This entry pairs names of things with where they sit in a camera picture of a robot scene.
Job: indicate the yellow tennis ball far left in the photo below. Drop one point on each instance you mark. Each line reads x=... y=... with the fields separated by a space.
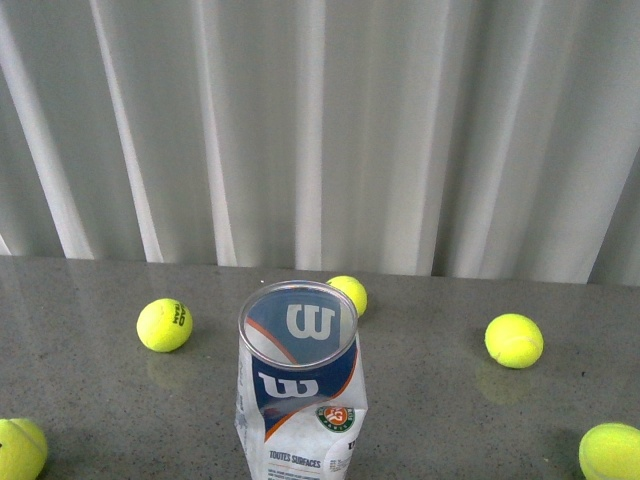
x=353 y=289

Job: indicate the yellow tennis ball near left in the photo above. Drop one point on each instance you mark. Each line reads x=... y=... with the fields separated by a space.
x=24 y=449

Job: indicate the yellow Roland Garros tennis ball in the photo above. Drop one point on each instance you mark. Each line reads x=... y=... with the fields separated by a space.
x=610 y=451

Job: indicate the yellow tennis ball middle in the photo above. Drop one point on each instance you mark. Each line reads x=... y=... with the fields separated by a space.
x=514 y=341

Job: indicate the yellow Head Team tennis ball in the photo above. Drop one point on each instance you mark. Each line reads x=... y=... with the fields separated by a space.
x=164 y=325

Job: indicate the white pleated curtain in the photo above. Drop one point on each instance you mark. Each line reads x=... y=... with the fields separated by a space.
x=476 y=139

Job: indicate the clear Wilson tennis ball can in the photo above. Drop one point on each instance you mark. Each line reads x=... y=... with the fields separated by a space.
x=301 y=397

